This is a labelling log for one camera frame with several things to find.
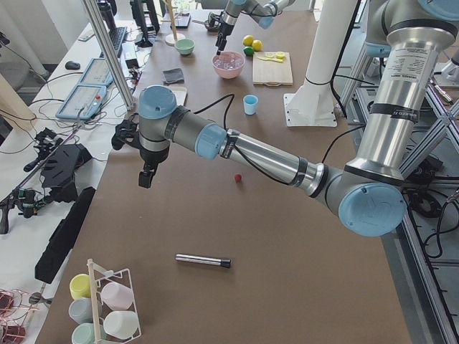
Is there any cream rabbit serving tray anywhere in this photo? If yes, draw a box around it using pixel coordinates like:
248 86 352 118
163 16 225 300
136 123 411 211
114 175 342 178
151 85 186 119

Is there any whole yellow lemon outer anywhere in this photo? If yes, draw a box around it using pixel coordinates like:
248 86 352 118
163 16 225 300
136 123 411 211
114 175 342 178
242 35 254 47

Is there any whole yellow lemon inner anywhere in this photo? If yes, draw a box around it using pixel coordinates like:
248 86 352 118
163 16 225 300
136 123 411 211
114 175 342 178
251 39 263 52

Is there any grey cup in rack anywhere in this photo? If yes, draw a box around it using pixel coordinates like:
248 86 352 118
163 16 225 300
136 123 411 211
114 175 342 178
68 297 93 325

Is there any yellow plastic knife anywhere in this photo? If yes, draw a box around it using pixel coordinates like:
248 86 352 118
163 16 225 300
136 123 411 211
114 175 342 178
257 56 284 63

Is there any blue teach pendant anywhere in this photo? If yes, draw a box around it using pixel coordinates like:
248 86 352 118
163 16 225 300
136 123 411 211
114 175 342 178
80 58 113 86
55 84 107 121

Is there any white cup in rack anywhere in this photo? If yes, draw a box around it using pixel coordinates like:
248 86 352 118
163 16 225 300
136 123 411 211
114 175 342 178
103 310 139 340

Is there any light blue plastic cup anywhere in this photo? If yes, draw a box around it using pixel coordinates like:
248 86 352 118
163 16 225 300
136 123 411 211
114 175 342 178
242 95 258 115

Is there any white wire cup rack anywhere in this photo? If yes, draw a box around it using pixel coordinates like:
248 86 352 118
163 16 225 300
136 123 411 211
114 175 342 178
87 259 142 343

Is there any wooden cutting board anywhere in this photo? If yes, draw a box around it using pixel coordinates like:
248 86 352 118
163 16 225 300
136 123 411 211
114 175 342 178
252 52 293 86

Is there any grey folded cloth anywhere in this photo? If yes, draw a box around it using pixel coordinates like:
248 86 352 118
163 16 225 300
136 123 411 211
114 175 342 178
163 68 184 85

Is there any aluminium frame post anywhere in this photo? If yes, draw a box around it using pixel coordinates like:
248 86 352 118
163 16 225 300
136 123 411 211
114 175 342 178
82 0 135 110

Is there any pink cup in rack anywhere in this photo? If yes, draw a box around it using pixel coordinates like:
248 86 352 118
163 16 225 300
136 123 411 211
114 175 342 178
100 282 134 310

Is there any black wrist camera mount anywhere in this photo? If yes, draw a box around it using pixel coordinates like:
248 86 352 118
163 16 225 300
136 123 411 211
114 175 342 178
111 113 140 151

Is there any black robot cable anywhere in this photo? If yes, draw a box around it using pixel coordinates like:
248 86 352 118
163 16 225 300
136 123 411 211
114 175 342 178
193 93 366 186

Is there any black long bar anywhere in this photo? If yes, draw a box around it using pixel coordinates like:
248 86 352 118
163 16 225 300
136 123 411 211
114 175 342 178
34 187 95 284

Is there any black keyboard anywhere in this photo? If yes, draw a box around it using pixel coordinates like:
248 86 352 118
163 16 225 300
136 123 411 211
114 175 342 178
108 27 127 57

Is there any pink bowl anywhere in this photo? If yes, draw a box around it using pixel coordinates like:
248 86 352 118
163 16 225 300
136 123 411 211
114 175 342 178
212 51 245 79

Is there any wooden stand round base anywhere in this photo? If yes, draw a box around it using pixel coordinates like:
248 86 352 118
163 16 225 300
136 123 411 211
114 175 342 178
161 0 186 47

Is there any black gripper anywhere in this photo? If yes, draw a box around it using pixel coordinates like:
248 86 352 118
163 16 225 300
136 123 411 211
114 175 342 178
138 148 169 188
216 21 234 56

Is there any black computer mouse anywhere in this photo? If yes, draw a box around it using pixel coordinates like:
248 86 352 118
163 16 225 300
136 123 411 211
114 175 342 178
65 60 80 70

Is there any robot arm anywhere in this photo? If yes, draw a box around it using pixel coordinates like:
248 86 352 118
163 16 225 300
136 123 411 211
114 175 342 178
215 0 295 55
123 24 406 250

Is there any pale green bowl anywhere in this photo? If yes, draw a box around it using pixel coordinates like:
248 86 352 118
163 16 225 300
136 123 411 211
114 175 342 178
174 39 195 56

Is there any yellow cup in rack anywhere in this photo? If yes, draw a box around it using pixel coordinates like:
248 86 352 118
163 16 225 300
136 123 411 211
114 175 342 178
69 273 91 300

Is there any blue teach pendant near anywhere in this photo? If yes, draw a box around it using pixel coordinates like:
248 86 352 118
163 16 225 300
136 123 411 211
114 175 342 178
55 84 107 121

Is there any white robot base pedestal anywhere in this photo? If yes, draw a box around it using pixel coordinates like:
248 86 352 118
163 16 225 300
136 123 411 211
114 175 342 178
284 0 359 127

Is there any blue teach pendant far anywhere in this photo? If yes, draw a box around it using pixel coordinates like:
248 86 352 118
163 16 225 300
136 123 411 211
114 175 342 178
80 58 113 86

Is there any whole yellow lemon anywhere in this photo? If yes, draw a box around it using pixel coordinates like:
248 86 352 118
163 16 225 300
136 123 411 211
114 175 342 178
251 39 263 52
242 35 254 47

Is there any steel muddler black tip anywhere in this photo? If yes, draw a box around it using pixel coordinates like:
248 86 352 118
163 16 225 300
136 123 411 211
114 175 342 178
175 254 232 269

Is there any green cup in rack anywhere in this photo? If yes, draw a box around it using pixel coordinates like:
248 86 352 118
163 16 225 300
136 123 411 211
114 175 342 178
71 322 95 344

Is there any green lime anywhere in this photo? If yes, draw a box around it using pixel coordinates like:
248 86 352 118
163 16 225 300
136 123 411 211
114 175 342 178
243 47 255 57

